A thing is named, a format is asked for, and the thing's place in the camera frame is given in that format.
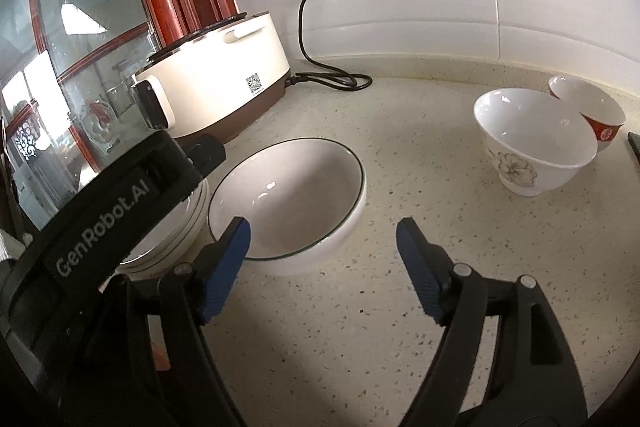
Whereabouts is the white bowl grey flower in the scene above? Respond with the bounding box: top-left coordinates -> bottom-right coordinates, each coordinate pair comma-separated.
474,88 -> 598,198

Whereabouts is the white bowl green rim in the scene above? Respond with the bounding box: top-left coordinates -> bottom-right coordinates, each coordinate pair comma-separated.
207,138 -> 367,277

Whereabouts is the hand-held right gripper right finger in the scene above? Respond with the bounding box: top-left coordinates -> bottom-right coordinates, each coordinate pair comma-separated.
396,217 -> 586,427

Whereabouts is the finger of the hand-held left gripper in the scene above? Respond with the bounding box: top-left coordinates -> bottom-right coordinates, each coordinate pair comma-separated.
185,134 -> 227,188

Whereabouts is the red and white bowl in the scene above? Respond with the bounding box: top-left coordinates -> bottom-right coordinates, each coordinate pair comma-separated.
548,76 -> 627,152

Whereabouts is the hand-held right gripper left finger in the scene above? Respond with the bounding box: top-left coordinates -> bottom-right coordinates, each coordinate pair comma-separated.
100,217 -> 252,427

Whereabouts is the cream and brown rice cooker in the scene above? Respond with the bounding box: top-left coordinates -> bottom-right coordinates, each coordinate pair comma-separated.
131,11 -> 292,145

